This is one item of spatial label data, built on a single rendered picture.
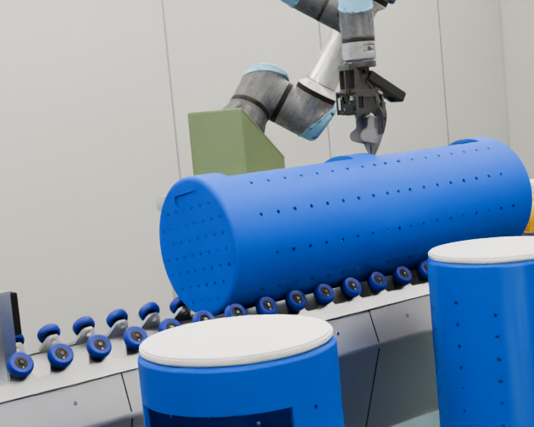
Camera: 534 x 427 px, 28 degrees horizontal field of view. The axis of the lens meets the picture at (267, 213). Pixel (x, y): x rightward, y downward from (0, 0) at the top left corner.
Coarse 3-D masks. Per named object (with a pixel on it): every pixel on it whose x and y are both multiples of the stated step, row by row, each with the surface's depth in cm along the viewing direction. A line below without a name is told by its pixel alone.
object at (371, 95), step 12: (372, 60) 236; (348, 72) 236; (360, 72) 236; (348, 84) 236; (360, 84) 236; (336, 96) 238; (348, 96) 235; (360, 96) 234; (372, 96) 236; (348, 108) 235; (360, 108) 234; (372, 108) 237
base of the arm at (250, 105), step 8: (240, 96) 281; (232, 104) 279; (240, 104) 279; (248, 104) 279; (256, 104) 280; (248, 112) 277; (256, 112) 279; (264, 112) 281; (256, 120) 277; (264, 120) 281; (264, 128) 282
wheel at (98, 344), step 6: (96, 336) 189; (102, 336) 189; (90, 342) 187; (96, 342) 188; (102, 342) 188; (108, 342) 189; (90, 348) 187; (96, 348) 187; (102, 348) 188; (108, 348) 188; (90, 354) 187; (96, 354) 187; (102, 354) 187
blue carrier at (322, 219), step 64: (192, 192) 211; (256, 192) 209; (320, 192) 217; (384, 192) 226; (448, 192) 236; (512, 192) 249; (192, 256) 214; (256, 256) 204; (320, 256) 215; (384, 256) 227
